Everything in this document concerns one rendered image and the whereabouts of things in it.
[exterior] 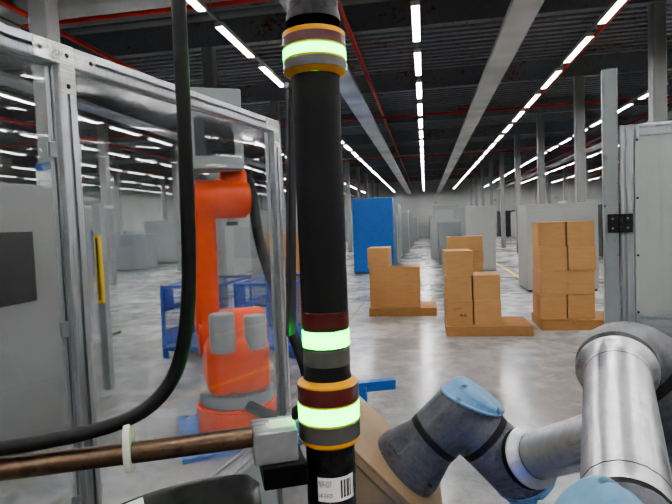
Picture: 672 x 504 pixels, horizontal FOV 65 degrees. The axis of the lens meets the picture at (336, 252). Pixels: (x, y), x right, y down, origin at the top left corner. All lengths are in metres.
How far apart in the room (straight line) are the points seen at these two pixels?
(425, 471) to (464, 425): 0.12
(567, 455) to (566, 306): 7.62
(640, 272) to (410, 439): 1.27
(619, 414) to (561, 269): 7.91
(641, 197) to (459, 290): 5.91
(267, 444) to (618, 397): 0.39
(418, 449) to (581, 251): 7.54
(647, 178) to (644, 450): 1.66
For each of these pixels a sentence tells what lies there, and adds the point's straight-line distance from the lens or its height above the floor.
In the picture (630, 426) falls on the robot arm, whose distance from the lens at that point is 0.59.
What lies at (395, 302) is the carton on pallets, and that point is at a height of 0.23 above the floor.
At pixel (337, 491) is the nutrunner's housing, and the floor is 1.50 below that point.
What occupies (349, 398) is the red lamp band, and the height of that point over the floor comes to 1.57.
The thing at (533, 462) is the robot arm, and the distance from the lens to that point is 1.08.
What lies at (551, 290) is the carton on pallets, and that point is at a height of 0.57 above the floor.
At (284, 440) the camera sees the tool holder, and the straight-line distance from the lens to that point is 0.38.
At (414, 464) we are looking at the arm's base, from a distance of 1.13.
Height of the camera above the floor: 1.69
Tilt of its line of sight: 3 degrees down
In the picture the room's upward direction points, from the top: 2 degrees counter-clockwise
